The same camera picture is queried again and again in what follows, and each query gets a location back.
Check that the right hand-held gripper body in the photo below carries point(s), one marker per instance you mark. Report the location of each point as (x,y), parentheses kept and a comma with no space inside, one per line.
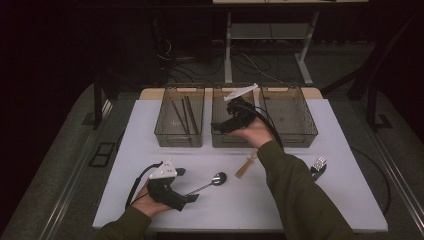
(241,115)

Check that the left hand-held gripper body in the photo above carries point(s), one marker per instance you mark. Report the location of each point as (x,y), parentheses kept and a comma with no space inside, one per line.
(164,191)

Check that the translucent brown plastic bin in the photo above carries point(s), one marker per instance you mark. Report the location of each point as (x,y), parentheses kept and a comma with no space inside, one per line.
(166,120)
(290,115)
(220,110)

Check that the person's left hand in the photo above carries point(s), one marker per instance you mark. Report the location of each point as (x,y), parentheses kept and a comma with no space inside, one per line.
(146,205)

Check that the person's right hand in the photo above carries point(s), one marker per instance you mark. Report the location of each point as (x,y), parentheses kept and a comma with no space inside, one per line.
(258,133)

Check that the white table mat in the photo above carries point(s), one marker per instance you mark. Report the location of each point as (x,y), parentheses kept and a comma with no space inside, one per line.
(240,206)

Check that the black metal stand with brace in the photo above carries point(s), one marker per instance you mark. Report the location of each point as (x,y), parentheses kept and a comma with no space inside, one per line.
(372,106)

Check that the white metal desk frame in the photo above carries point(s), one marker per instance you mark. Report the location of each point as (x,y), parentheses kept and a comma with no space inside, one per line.
(228,60)

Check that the aluminium floor rail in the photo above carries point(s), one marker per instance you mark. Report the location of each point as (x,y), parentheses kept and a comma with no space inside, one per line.
(71,186)
(400,181)

